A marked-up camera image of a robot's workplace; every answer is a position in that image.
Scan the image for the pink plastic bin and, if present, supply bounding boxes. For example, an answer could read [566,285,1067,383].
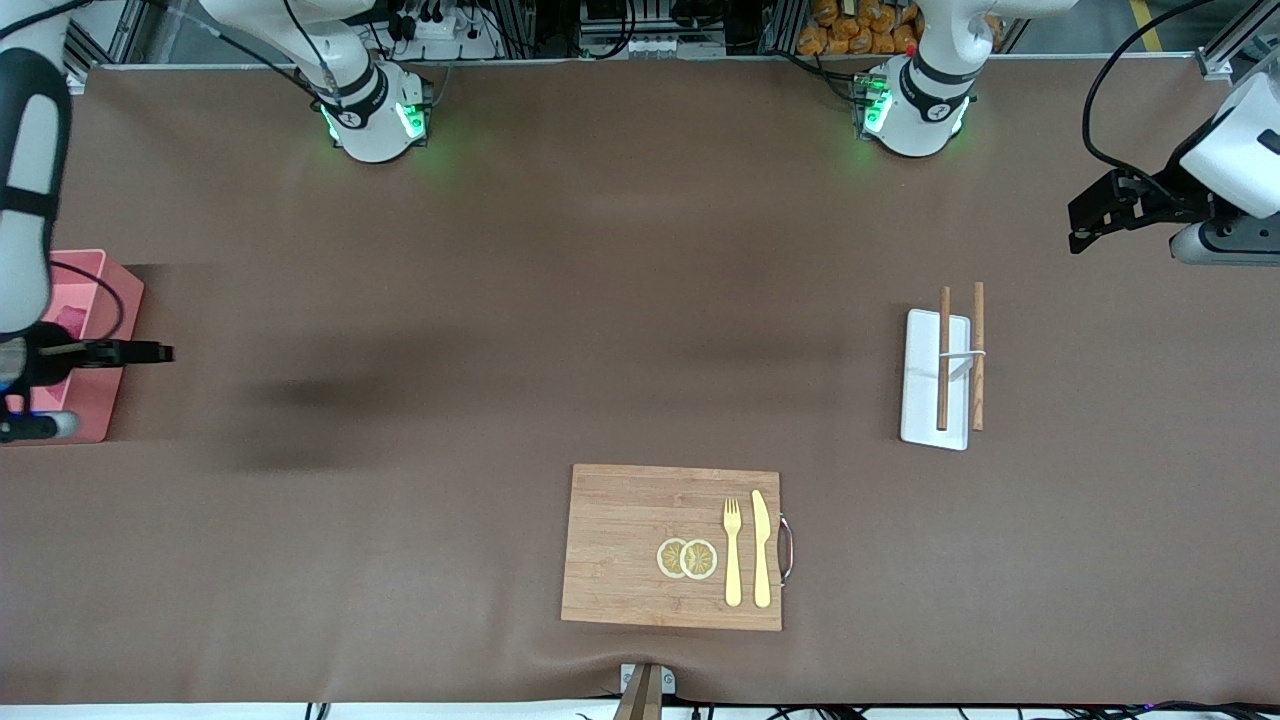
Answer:
[0,249,145,447]

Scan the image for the wooden chopsticks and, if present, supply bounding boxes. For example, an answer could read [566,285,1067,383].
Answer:
[971,281,986,432]

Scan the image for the white rectangular rack base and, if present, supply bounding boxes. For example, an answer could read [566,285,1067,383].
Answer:
[899,308,973,452]

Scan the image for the orange packaged buns pile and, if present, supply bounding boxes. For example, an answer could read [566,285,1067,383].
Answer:
[796,0,1003,57]

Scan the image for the brown table cover mat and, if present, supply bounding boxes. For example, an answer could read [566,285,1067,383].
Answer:
[0,55,1280,707]

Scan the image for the yellow toy knife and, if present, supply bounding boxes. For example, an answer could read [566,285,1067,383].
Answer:
[750,489,774,609]

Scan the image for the white power strip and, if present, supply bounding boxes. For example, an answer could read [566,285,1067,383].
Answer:
[395,5,503,62]

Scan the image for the white multi-socket strip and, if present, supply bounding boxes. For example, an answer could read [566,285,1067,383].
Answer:
[580,30,727,60]

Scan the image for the yellow toy fork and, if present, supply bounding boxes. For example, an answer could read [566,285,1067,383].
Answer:
[722,497,744,608]

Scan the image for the bamboo cutting board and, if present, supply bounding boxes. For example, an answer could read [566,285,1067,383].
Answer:
[559,463,784,633]

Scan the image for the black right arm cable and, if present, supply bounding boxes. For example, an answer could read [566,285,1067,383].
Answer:
[47,257,127,342]

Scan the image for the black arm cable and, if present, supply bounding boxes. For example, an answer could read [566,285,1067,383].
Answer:
[47,257,127,342]
[1082,0,1218,204]

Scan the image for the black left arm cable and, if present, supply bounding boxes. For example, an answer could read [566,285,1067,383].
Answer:
[1082,0,1218,204]

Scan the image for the aluminium frame profile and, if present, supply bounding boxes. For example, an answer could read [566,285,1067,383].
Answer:
[1195,0,1280,83]
[60,0,153,69]

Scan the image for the grey metal table bracket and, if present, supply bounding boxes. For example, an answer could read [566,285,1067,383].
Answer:
[619,662,677,697]

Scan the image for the brown wooden post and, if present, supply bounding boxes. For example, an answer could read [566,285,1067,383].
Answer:
[611,665,664,720]

